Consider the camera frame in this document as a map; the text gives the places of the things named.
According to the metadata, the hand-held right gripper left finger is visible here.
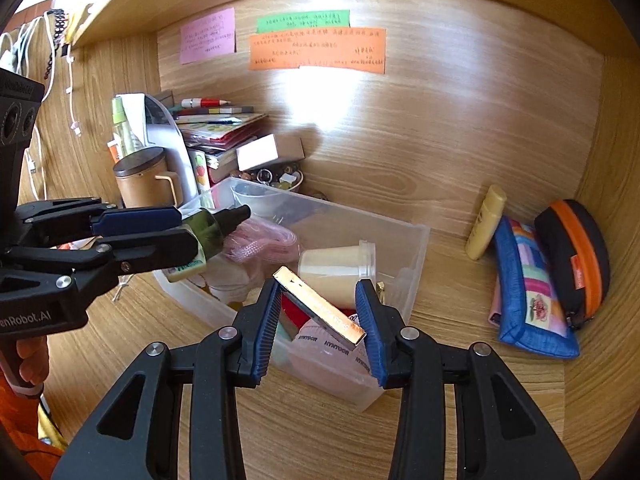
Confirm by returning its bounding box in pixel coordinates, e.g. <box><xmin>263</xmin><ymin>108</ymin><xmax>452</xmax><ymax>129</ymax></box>
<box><xmin>50</xmin><ymin>276</ymin><xmax>282</xmax><ymax>480</ymax></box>

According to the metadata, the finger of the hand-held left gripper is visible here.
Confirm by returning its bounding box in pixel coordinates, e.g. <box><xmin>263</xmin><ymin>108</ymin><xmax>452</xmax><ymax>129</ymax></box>
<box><xmin>4</xmin><ymin>227</ymin><xmax>199</xmax><ymax>307</ymax></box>
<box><xmin>14</xmin><ymin>196</ymin><xmax>183</xmax><ymax>247</ymax></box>

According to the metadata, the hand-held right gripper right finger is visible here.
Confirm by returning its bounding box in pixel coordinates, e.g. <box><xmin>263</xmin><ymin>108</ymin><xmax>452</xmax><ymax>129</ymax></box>
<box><xmin>355</xmin><ymin>280</ymin><xmax>583</xmax><ymax>480</ymax></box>

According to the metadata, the red pouch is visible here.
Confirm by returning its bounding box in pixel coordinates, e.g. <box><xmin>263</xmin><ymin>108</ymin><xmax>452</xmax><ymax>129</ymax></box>
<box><xmin>280</xmin><ymin>292</ymin><xmax>312</xmax><ymax>341</ymax></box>

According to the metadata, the green spray bottle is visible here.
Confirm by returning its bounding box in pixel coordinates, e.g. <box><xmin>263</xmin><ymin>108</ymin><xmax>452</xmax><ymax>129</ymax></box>
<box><xmin>166</xmin><ymin>204</ymin><xmax>252</xmax><ymax>284</ymax></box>

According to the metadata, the gold rectangular case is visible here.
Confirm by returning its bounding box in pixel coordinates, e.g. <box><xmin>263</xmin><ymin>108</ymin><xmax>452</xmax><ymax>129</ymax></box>
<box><xmin>272</xmin><ymin>266</ymin><xmax>368</xmax><ymax>351</ymax></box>

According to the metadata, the cream cloth pouch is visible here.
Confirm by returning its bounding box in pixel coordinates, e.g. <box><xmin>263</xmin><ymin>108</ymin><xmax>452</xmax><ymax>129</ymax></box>
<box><xmin>205</xmin><ymin>255</ymin><xmax>261</xmax><ymax>306</ymax></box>

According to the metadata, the cream plastic cup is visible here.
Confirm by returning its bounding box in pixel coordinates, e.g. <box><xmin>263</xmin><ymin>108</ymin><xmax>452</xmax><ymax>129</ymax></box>
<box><xmin>298</xmin><ymin>241</ymin><xmax>377</xmax><ymax>307</ymax></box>

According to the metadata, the clear plastic storage box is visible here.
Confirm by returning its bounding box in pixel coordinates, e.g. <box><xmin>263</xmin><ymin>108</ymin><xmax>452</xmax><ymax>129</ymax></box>
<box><xmin>152</xmin><ymin>176</ymin><xmax>432</xmax><ymax>413</ymax></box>

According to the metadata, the pink braided rope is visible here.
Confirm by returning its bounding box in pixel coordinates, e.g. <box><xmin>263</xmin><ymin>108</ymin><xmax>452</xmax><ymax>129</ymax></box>
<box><xmin>222</xmin><ymin>222</ymin><xmax>301</xmax><ymax>267</ymax></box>

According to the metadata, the person's left forearm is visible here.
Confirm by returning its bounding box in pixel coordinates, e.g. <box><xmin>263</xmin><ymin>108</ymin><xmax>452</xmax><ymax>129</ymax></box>
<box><xmin>0</xmin><ymin>370</ymin><xmax>68</xmax><ymax>480</ymax></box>

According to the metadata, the person's left hand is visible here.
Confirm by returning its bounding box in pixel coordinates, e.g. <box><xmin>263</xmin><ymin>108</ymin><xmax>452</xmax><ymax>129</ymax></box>
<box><xmin>15</xmin><ymin>337</ymin><xmax>52</xmax><ymax>390</ymax></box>

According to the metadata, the brown mug with lid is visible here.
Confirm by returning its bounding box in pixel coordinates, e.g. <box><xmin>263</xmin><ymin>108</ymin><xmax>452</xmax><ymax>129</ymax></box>
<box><xmin>112</xmin><ymin>147</ymin><xmax>183</xmax><ymax>209</ymax></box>

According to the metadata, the yellow-green spray bottle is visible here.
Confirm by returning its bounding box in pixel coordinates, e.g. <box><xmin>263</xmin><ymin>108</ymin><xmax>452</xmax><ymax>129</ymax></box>
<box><xmin>111</xmin><ymin>96</ymin><xmax>137</xmax><ymax>157</ymax></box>

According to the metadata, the stack of booklets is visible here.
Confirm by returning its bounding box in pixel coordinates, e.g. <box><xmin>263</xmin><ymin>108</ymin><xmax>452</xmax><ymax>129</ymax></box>
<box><xmin>172</xmin><ymin>105</ymin><xmax>271</xmax><ymax>183</ymax></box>

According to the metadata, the white bowl of beads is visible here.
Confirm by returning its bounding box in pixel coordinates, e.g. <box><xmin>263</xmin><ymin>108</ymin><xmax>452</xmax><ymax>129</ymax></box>
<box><xmin>230</xmin><ymin>167</ymin><xmax>305</xmax><ymax>213</ymax></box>

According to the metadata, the small white cardboard box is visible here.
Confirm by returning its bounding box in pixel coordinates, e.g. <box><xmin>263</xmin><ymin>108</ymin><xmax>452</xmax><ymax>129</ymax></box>
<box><xmin>236</xmin><ymin>133</ymin><xmax>306</xmax><ymax>171</ymax></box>

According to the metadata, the yellow sunscreen bottle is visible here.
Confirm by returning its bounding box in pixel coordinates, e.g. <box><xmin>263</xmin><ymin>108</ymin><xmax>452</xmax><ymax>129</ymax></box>
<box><xmin>465</xmin><ymin>185</ymin><xmax>507</xmax><ymax>261</ymax></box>

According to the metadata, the blue patchwork pencil pouch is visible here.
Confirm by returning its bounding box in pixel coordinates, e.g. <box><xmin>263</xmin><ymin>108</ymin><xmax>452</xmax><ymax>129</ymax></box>
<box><xmin>490</xmin><ymin>216</ymin><xmax>581</xmax><ymax>359</ymax></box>

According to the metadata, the pink paper note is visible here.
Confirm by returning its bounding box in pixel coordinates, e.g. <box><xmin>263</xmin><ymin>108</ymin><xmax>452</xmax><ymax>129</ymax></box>
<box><xmin>179</xmin><ymin>8</ymin><xmax>236</xmax><ymax>65</ymax></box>

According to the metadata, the black orange zipper case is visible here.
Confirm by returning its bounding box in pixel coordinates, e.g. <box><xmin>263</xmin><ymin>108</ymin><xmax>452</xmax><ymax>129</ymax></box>
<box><xmin>534</xmin><ymin>200</ymin><xmax>611</xmax><ymax>331</ymax></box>

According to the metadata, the orange paper note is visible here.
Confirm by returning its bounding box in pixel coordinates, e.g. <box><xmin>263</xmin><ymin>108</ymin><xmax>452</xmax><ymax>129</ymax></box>
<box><xmin>248</xmin><ymin>27</ymin><xmax>387</xmax><ymax>75</ymax></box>

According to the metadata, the green paper note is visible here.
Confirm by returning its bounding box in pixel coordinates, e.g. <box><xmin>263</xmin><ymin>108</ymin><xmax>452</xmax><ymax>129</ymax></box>
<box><xmin>256</xmin><ymin>10</ymin><xmax>351</xmax><ymax>33</ymax></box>

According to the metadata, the white cable with pink connector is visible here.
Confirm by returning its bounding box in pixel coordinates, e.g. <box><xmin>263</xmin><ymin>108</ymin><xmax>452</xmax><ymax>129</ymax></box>
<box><xmin>64</xmin><ymin>55</ymin><xmax>83</xmax><ymax>137</ymax></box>

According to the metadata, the long white cable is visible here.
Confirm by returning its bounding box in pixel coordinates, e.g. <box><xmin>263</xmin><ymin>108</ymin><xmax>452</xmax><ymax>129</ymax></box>
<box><xmin>0</xmin><ymin>10</ymin><xmax>57</xmax><ymax>201</ymax></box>

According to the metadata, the black braided cord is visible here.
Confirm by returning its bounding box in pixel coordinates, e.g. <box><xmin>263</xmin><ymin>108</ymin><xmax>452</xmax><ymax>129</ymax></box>
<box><xmin>42</xmin><ymin>7</ymin><xmax>68</xmax><ymax>81</ymax></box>

